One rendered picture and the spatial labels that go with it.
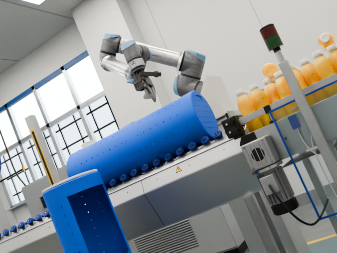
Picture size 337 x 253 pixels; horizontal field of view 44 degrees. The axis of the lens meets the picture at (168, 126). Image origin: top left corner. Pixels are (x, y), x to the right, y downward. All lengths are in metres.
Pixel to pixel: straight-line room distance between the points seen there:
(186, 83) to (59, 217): 1.43
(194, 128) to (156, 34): 3.39
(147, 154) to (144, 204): 0.27
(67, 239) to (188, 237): 2.15
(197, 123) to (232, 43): 2.99
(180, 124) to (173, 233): 2.07
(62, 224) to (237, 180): 0.85
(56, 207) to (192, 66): 1.47
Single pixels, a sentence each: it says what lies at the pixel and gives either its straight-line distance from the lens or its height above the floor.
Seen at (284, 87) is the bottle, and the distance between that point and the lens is 1.99.
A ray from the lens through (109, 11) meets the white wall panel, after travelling 5.43.
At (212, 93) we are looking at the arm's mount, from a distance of 2.77.
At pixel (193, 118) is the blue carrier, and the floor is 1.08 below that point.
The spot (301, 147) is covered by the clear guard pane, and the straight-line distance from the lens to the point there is 1.84.
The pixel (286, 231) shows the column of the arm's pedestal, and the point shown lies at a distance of 2.81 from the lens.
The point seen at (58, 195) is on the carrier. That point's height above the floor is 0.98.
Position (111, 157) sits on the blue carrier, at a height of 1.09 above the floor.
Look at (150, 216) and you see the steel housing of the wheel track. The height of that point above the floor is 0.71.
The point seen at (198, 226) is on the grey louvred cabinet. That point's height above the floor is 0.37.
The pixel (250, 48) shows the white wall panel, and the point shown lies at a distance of 4.93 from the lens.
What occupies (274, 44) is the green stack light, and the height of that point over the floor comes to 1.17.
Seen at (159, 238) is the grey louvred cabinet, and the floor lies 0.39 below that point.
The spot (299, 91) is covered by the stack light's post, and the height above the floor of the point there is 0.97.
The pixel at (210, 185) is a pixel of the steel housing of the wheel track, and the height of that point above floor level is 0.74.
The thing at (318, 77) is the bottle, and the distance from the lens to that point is 1.96.
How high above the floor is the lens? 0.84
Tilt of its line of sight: 7 degrees up
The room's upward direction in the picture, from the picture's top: 23 degrees counter-clockwise
